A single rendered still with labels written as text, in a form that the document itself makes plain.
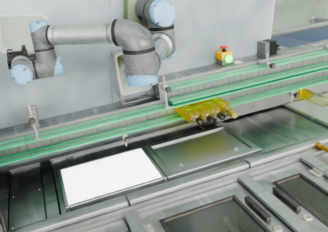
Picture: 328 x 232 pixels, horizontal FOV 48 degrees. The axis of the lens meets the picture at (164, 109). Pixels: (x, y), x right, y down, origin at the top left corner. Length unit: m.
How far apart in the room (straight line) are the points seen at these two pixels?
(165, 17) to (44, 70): 0.57
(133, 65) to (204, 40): 0.88
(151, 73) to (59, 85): 0.73
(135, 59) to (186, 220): 0.62
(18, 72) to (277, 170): 1.13
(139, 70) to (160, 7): 0.45
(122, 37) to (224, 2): 0.97
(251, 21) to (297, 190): 1.07
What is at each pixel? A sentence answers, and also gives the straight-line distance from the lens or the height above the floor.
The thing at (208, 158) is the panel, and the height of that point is 1.26.
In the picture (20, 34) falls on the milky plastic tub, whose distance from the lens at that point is 1.87.
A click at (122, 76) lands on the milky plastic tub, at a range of 1.97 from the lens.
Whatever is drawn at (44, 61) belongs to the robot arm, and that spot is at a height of 1.15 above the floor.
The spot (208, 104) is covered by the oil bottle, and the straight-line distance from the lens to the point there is 1.91.
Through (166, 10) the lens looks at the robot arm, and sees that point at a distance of 1.68.
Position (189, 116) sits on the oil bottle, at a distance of 1.82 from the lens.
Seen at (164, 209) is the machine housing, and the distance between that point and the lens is 1.50.
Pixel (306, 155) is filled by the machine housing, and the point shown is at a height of 1.43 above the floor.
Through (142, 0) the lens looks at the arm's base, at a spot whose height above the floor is 0.88.
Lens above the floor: 2.62
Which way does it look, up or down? 62 degrees down
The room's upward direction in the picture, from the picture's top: 131 degrees clockwise
